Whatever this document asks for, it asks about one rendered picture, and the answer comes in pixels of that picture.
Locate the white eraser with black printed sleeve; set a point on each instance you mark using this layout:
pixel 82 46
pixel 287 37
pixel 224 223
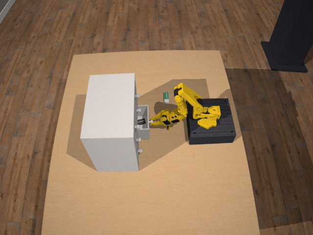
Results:
pixel 141 121

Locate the white chest of drawers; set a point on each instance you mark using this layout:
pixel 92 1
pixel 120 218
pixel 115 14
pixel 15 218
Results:
pixel 108 122

